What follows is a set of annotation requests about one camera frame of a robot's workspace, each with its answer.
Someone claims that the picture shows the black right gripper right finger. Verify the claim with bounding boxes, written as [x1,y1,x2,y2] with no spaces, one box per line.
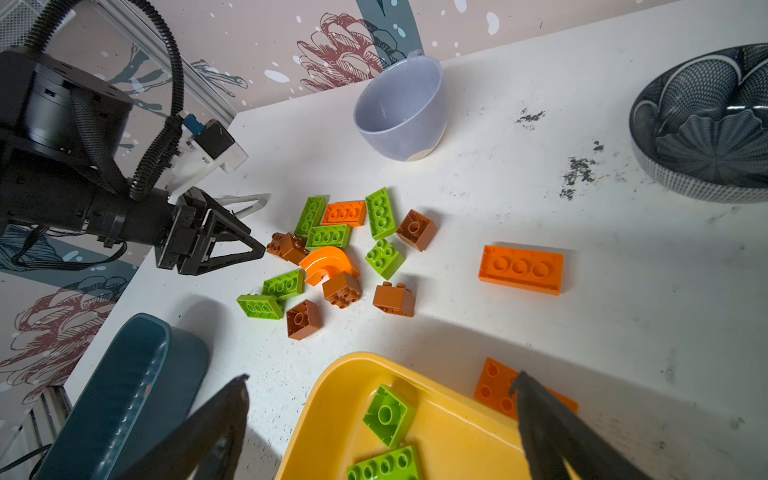
[510,371,648,479]

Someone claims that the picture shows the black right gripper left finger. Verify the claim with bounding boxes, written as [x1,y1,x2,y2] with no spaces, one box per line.
[119,374,249,479]

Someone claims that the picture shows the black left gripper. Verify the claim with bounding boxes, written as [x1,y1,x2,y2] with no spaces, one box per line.
[154,187,266,276]

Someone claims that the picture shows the brown lego brick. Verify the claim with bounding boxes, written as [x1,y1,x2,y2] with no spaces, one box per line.
[266,232,309,265]
[373,282,415,317]
[286,300,322,341]
[396,209,438,252]

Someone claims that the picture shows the green long lego brick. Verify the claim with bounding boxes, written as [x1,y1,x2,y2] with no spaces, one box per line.
[236,295,284,321]

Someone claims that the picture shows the green square lego brick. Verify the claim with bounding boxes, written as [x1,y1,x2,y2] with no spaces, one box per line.
[365,239,405,280]

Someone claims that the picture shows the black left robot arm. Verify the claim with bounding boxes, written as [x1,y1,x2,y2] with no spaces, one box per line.
[1,1,265,276]

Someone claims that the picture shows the metal tongs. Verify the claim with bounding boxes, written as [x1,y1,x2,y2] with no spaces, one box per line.
[216,194,270,220]

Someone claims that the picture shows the dark teal rectangular tray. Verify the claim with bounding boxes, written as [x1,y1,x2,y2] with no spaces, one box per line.
[37,313,209,479]

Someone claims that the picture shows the yellow rectangular tray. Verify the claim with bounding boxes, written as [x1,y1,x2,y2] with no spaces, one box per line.
[277,353,530,479]

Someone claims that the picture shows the orange curved lego arch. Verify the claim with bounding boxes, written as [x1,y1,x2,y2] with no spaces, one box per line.
[300,247,359,286]

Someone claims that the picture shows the brown lego brick front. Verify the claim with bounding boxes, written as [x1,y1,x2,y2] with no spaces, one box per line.
[286,300,322,341]

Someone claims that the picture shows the orange lego brick top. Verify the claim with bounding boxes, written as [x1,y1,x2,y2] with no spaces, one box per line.
[322,201,367,228]

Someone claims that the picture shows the orange lego brick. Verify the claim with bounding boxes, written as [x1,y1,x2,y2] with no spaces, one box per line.
[322,201,367,228]
[478,245,564,296]

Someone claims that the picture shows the orange lego brick right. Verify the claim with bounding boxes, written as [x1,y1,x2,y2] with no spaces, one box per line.
[478,245,564,296]

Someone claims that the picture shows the green lego brick top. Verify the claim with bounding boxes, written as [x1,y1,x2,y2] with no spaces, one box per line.
[365,187,397,241]

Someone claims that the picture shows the green small lego brick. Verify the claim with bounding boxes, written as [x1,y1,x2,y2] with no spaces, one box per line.
[363,385,416,450]

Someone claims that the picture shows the lavender plastic cup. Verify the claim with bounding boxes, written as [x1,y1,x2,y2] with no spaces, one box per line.
[353,50,449,162]

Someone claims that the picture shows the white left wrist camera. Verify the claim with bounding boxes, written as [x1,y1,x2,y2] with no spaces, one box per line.
[166,114,248,204]

